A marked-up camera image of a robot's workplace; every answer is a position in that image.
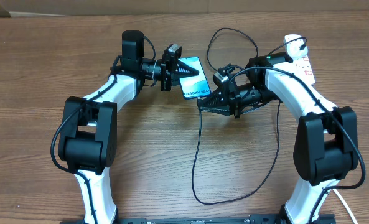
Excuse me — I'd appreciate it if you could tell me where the cardboard backdrop panel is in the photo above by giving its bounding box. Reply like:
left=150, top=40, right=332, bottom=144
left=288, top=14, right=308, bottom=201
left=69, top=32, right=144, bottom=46
left=0, top=0, right=369, bottom=17

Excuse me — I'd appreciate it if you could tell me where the black USB charging cable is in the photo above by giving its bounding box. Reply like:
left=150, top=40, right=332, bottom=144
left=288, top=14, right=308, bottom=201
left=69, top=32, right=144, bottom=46
left=191, top=27, right=308, bottom=206

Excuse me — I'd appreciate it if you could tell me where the blue Galaxy smartphone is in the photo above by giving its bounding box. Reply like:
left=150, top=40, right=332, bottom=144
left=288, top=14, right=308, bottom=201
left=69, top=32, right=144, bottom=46
left=179, top=57, right=211, bottom=100

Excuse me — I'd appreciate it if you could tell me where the white power strip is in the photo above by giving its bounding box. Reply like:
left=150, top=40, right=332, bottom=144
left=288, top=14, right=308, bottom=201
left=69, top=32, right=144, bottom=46
left=293, top=54, right=315, bottom=85

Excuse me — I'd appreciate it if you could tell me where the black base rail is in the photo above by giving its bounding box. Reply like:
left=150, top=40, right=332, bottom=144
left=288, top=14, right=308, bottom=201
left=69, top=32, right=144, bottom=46
left=59, top=213, right=336, bottom=224

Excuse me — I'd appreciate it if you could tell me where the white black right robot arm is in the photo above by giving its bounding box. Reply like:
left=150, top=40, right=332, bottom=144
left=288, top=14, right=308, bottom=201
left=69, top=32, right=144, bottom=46
left=197, top=52, right=364, bottom=223

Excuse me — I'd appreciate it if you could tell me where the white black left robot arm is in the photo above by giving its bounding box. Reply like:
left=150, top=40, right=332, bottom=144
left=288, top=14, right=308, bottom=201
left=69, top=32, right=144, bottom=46
left=50, top=30, right=205, bottom=223

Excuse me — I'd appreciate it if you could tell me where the white power strip cord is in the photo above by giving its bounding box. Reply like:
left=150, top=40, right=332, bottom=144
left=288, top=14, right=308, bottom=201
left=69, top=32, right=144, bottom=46
left=332, top=188, right=358, bottom=224

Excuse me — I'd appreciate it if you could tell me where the white USB charger plug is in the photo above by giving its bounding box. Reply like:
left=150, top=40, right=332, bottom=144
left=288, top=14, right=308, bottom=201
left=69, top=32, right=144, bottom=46
left=283, top=34, right=308, bottom=60

